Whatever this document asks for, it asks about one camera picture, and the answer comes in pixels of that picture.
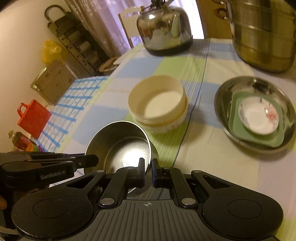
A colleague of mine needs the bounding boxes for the small floral white dish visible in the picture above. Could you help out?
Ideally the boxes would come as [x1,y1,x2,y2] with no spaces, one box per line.
[238,96,280,136]

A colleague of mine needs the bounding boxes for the steel steamer pot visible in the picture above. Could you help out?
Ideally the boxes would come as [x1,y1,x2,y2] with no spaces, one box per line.
[214,1,295,73]

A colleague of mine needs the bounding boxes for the checkered tablecloth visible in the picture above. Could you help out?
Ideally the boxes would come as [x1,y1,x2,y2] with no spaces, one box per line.
[56,39,295,240]

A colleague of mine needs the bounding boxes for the blue white checkered cloth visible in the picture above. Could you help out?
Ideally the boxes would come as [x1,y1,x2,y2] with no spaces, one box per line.
[36,76,108,152]

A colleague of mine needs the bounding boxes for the brown glass bottle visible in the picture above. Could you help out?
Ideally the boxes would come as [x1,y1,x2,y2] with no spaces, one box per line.
[8,130,37,151]

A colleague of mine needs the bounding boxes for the cardboard box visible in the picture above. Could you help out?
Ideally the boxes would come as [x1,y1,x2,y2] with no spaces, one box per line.
[30,59,77,105]

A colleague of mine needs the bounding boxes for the pink curtain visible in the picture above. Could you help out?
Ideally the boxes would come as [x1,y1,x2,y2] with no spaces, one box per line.
[66,1,151,56]

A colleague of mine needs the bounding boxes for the white wooden chair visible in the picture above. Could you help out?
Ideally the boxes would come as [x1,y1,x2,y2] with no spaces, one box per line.
[118,6,144,48]

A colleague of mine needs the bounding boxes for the steel bowl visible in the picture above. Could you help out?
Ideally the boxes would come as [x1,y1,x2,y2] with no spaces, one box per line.
[84,120,159,197]

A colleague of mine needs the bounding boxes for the cream plastic bowl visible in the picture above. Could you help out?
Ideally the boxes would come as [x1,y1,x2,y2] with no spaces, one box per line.
[128,75,188,126]

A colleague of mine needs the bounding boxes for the steel kettle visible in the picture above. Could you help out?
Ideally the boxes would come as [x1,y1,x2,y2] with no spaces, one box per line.
[137,1,193,56]

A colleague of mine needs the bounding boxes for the black metal rack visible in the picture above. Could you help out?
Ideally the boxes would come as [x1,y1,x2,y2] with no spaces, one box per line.
[44,4,109,76]

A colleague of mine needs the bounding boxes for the yellow plastic bag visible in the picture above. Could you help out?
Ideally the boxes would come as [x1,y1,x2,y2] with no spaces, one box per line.
[42,40,63,65]

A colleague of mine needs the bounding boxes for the person's left hand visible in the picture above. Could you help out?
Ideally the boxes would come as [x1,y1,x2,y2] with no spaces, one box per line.
[0,196,7,210]

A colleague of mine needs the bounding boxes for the large steel round plate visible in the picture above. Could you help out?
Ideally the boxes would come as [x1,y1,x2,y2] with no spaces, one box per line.
[214,76,295,154]

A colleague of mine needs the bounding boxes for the green square plastic plate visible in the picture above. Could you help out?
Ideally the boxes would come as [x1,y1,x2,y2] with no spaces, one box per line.
[229,91,284,148]

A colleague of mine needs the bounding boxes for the small wicker basket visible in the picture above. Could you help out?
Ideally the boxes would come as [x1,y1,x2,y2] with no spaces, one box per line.
[98,57,119,76]

